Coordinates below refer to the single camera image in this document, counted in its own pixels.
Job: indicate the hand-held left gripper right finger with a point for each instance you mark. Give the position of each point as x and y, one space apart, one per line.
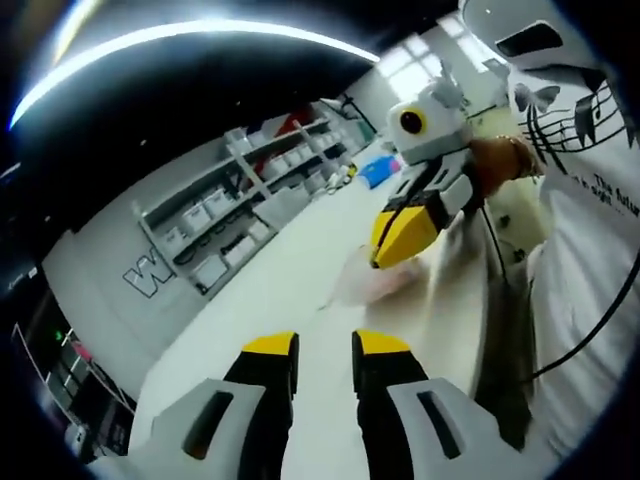
400 425

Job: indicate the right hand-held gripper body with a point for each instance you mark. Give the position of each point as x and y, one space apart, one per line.
440 130

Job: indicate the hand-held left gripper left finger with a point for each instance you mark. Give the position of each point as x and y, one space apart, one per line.
235 400

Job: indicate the clear resealable bag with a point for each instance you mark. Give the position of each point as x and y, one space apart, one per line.
370 285

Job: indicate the blue plastic bag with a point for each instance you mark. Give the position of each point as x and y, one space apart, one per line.
380 170

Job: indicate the person's right hand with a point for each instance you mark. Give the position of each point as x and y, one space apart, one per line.
500 165

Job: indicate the bright window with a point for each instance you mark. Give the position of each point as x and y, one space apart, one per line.
415 55

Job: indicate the grey leaning board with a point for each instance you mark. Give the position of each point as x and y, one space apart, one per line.
275 205

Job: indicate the grey shelf rack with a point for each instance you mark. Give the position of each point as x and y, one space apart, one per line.
245 165

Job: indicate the pink object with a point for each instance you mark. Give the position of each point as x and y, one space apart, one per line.
82 350

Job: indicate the person in white shirt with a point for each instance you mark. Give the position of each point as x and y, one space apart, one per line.
575 250

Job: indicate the row of white storage bins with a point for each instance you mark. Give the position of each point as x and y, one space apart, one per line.
197 215

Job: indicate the ceiling light strip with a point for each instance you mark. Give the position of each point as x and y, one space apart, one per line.
175 32

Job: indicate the outlined wall letter sign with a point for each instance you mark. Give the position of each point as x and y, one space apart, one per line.
145 280

